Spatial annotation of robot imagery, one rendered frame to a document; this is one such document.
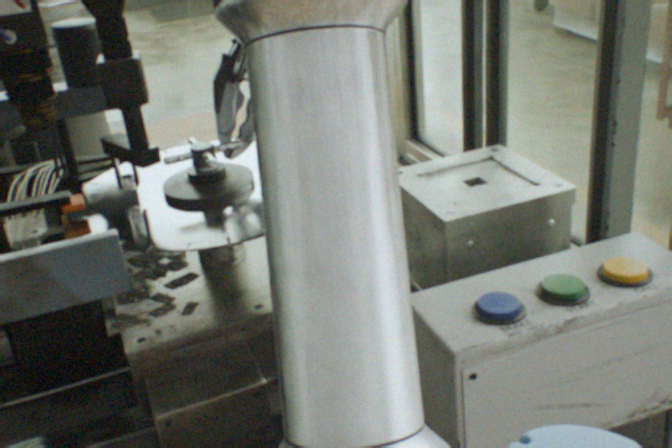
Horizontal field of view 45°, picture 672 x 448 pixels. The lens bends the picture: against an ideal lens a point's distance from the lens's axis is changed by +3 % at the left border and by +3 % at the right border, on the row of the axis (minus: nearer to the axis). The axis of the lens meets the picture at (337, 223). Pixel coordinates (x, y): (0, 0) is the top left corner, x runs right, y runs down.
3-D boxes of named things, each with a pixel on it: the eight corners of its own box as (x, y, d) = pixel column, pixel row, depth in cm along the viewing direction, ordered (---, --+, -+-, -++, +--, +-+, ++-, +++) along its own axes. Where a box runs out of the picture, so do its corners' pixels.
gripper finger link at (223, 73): (205, 109, 95) (227, 38, 94) (203, 108, 96) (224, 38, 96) (242, 122, 97) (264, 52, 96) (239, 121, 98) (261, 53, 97)
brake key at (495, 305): (505, 304, 79) (505, 286, 78) (529, 324, 75) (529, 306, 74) (469, 314, 78) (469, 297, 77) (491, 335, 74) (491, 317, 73)
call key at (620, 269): (627, 269, 83) (628, 252, 82) (655, 287, 79) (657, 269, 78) (593, 279, 82) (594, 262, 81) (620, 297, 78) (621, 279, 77)
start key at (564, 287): (567, 286, 81) (568, 269, 80) (593, 305, 77) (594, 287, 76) (532, 296, 80) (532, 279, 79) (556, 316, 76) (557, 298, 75)
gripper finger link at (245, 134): (236, 164, 93) (260, 88, 92) (225, 158, 98) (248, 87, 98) (260, 171, 94) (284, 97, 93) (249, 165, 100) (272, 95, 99)
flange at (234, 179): (201, 213, 90) (197, 193, 89) (145, 192, 97) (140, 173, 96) (273, 180, 97) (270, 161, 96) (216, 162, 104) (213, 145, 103)
